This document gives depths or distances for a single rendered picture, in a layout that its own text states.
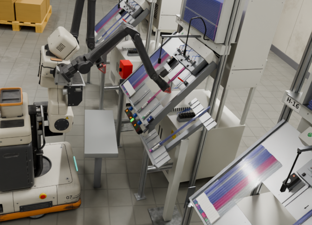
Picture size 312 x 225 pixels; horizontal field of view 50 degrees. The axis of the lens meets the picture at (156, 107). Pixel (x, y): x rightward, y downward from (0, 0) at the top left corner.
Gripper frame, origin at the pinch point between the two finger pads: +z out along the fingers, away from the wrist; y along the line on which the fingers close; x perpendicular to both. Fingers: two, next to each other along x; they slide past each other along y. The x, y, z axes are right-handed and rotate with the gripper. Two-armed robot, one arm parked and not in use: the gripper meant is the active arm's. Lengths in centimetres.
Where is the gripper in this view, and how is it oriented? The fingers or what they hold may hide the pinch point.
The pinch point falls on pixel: (169, 91)
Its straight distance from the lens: 258.4
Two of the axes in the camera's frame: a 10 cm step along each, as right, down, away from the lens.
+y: -3.7, -5.1, 7.8
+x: -7.3, 6.8, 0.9
